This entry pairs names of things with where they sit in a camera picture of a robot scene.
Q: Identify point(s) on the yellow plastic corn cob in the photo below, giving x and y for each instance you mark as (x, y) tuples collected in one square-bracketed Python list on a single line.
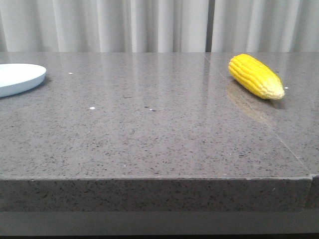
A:
[(256, 77)]

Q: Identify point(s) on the light blue round plate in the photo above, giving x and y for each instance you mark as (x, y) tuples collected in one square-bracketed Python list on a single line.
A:
[(16, 78)]

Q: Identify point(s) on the grey pleated curtain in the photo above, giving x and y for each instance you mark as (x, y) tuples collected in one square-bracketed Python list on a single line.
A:
[(159, 25)]

